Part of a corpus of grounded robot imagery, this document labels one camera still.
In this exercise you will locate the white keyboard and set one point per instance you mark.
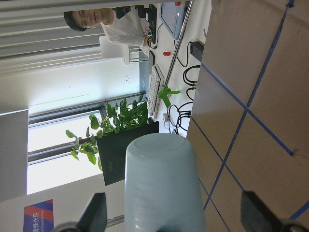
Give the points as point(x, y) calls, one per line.
point(155, 85)

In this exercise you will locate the black power adapter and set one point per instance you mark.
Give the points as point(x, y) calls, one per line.
point(196, 50)

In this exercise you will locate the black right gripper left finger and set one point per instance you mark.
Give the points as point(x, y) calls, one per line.
point(94, 218)

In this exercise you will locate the teach pendant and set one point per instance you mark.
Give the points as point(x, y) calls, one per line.
point(172, 16)

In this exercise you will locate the aluminium frame post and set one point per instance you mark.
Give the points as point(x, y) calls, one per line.
point(178, 43)

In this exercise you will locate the light blue cup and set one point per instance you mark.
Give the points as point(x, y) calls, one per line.
point(162, 192)

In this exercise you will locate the green plastic clamp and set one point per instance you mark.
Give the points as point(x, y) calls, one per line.
point(163, 94)

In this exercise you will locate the green potted plant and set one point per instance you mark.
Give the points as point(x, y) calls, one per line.
point(121, 117)

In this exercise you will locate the black laptop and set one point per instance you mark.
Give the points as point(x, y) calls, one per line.
point(112, 151)

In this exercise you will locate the seated person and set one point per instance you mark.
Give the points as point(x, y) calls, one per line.
point(128, 30)

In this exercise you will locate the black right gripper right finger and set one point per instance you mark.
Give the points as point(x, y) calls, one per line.
point(257, 217)

